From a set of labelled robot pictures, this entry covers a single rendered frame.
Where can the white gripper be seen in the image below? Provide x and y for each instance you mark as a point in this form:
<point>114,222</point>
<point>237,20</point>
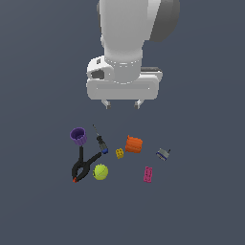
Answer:
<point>122,89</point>

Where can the orange ribbed block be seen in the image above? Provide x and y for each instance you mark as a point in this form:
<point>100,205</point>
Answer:
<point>134,144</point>

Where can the black screwdriver blue tip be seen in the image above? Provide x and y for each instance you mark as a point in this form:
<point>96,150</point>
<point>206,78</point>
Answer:
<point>101,142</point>

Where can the small yellow toy brick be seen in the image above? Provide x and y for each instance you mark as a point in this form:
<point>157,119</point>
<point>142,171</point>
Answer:
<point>120,153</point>

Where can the purple cup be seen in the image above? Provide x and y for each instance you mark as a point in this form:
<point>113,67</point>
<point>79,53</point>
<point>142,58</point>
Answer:
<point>78,136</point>

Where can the yellow-green tennis ball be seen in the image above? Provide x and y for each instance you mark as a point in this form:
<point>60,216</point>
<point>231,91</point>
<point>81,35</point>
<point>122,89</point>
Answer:
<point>100,172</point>

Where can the pink toy brick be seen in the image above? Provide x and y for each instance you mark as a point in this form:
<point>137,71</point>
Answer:
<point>148,174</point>

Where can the black spring clamp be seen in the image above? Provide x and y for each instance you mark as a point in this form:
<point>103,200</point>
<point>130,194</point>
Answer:
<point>82,167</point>

